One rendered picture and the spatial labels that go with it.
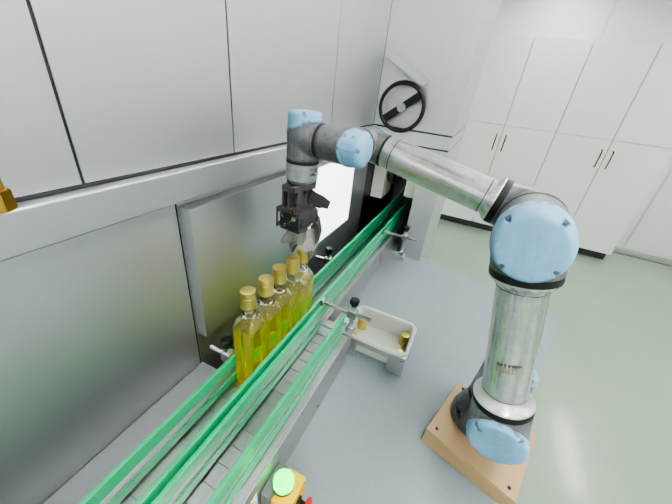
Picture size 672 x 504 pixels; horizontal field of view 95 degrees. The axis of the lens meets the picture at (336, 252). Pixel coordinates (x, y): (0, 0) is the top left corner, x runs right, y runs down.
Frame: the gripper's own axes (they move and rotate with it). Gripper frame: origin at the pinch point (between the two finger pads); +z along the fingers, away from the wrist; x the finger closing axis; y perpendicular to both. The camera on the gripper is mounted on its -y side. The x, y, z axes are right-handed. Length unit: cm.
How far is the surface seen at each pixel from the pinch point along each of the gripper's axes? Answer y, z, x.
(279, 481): 36, 30, 23
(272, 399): 24.6, 27.3, 10.6
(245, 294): 24.4, -0.9, 3.1
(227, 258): 17.3, -1.3, -10.0
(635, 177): -382, 17, 152
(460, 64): -91, -52, 9
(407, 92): -89, -40, -10
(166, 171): 28.2, -24.2, -11.2
